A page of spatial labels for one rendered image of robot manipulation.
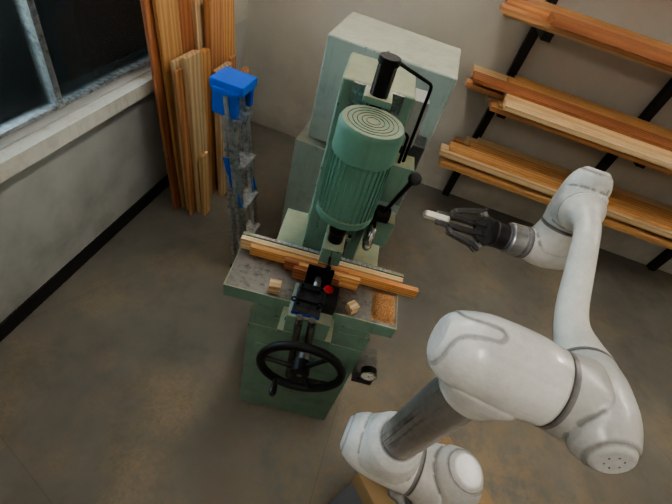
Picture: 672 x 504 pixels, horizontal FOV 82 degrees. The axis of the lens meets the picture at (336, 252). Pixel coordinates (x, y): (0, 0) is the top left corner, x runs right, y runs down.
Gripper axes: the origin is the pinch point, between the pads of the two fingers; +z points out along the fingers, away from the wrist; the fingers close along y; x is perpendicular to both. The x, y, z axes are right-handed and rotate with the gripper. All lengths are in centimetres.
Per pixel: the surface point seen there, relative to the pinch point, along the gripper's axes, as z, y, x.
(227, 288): 54, -34, -31
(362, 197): 20.9, -0.4, -0.6
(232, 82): 83, 51, -60
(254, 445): 31, -102, -90
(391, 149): 18.1, 9.9, 11.0
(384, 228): 6.8, 1.3, -36.1
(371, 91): 26.3, 27.5, 3.5
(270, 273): 42, -26, -35
